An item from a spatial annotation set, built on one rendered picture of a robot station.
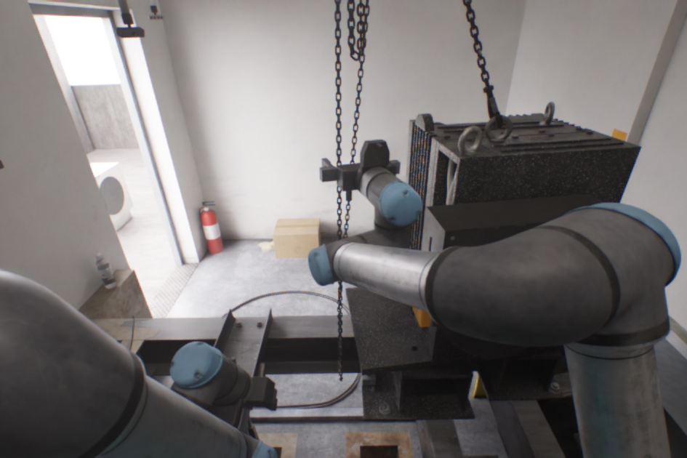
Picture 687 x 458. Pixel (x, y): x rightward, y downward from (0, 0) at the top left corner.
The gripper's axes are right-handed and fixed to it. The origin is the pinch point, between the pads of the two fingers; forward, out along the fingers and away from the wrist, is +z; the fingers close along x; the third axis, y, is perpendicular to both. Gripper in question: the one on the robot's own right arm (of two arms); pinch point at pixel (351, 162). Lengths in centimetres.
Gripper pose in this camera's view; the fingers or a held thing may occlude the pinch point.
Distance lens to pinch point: 93.6
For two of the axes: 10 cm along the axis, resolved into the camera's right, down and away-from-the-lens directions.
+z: -3.0, -4.3, 8.5
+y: 0.0, 8.9, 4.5
